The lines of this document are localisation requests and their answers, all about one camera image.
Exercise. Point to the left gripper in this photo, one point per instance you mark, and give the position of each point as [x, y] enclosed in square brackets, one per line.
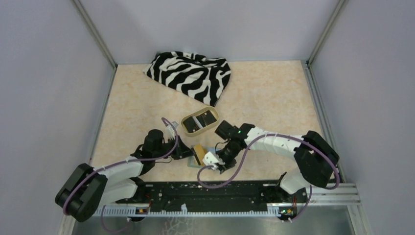
[182, 151]

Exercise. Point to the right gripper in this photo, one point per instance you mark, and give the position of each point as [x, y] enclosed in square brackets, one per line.
[228, 165]

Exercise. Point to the green card holder wallet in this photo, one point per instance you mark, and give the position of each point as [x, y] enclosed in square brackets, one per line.
[190, 161]

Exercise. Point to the white card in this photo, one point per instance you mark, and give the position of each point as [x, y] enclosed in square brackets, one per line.
[197, 122]

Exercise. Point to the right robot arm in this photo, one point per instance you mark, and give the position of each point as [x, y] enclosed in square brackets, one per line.
[316, 160]

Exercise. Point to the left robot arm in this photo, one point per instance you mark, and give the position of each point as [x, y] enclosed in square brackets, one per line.
[103, 185]

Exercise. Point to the yellow card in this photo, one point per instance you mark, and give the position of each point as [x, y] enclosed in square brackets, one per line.
[199, 153]

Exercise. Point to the dark VIP card lower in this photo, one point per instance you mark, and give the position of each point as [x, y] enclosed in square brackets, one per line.
[190, 125]

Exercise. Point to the dark vip card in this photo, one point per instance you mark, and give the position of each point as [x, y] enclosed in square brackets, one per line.
[208, 118]
[190, 125]

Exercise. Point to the dark VIP card upper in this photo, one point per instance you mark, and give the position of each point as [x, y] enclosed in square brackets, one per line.
[208, 118]

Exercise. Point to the zebra striped cloth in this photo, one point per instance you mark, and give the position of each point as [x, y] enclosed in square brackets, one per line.
[192, 74]

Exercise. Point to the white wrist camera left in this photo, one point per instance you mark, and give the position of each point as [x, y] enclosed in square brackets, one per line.
[171, 130]

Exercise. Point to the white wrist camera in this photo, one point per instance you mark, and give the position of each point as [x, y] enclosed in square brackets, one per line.
[171, 130]
[211, 160]

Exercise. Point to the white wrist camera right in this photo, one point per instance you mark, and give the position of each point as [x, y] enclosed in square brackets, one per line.
[211, 160]

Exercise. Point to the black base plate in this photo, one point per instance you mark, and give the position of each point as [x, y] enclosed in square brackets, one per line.
[237, 196]

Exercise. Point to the aluminium front rail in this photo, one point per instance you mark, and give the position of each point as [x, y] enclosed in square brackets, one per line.
[344, 195]

